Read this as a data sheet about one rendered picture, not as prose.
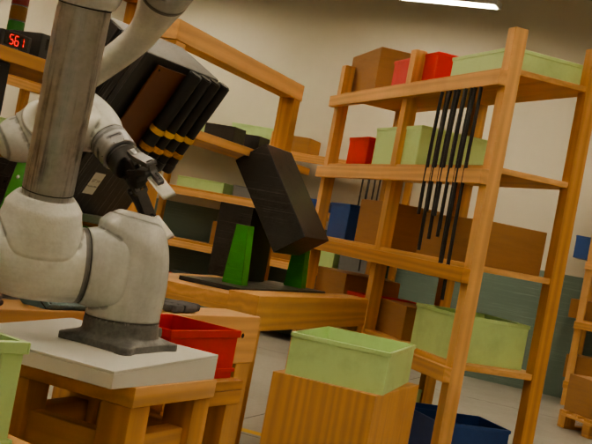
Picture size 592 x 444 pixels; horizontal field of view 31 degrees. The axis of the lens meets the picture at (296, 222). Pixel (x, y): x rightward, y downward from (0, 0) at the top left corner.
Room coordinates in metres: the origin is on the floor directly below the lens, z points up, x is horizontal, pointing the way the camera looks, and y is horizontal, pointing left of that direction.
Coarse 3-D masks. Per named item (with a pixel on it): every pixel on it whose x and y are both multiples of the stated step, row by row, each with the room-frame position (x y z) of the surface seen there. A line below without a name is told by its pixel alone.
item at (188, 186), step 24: (312, 144) 11.74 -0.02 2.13; (192, 192) 12.00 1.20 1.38; (216, 192) 11.94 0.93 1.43; (240, 192) 11.89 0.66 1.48; (360, 192) 11.28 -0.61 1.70; (408, 192) 11.58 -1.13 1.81; (168, 240) 12.06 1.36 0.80; (192, 240) 12.09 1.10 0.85; (288, 264) 11.52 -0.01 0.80; (336, 264) 11.55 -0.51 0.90; (360, 264) 11.33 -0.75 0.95
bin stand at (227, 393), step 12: (216, 384) 2.58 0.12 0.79; (228, 384) 2.63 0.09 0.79; (240, 384) 2.68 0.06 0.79; (216, 396) 2.59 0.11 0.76; (228, 396) 2.64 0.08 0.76; (156, 408) 2.40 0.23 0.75; (216, 408) 2.66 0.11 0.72; (228, 408) 2.66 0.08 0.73; (216, 420) 2.66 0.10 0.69; (228, 420) 2.67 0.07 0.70; (204, 432) 2.67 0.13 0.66; (216, 432) 2.65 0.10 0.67; (228, 432) 2.68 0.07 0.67
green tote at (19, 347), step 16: (0, 336) 1.60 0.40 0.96; (0, 352) 1.54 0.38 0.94; (16, 352) 1.56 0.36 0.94; (0, 368) 1.54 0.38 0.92; (16, 368) 1.57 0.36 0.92; (0, 384) 1.55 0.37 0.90; (16, 384) 1.57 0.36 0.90; (0, 400) 1.55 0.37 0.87; (0, 416) 1.56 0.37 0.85; (0, 432) 1.56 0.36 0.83
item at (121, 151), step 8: (128, 144) 2.41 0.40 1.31; (112, 152) 2.39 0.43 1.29; (120, 152) 2.39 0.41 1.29; (112, 160) 2.39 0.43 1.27; (120, 160) 2.38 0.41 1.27; (128, 160) 2.37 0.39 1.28; (112, 168) 2.40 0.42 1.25; (120, 168) 2.40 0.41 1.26; (128, 168) 2.39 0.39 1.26; (136, 168) 2.37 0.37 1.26; (120, 176) 2.41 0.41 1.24; (128, 176) 2.41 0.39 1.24; (136, 176) 2.37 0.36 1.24; (144, 176) 2.38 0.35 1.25; (136, 184) 2.39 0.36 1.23; (144, 184) 2.40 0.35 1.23
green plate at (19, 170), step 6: (18, 162) 2.84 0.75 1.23; (18, 168) 2.83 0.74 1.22; (24, 168) 2.83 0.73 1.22; (12, 174) 2.84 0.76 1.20; (18, 174) 2.83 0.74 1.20; (12, 180) 2.83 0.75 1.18; (18, 180) 2.82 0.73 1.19; (12, 186) 2.82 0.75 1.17; (18, 186) 2.81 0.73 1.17; (6, 192) 2.82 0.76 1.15
